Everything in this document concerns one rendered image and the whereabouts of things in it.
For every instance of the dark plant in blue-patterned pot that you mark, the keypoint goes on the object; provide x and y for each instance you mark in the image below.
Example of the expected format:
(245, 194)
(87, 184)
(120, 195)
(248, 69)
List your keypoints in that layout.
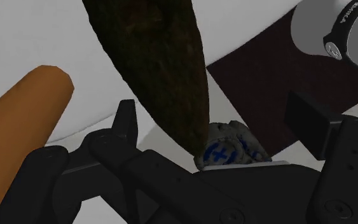
(157, 62)

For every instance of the dark red robot stand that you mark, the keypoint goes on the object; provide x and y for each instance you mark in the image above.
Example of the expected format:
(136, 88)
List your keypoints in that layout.
(268, 86)

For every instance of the orange cylinder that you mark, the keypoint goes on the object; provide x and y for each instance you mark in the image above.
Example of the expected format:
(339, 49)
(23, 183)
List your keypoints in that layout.
(20, 124)

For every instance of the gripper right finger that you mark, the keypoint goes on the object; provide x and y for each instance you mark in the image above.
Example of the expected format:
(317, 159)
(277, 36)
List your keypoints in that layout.
(346, 161)

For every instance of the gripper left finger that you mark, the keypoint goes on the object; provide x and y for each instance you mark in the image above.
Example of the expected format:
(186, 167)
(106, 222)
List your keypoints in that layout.
(110, 155)

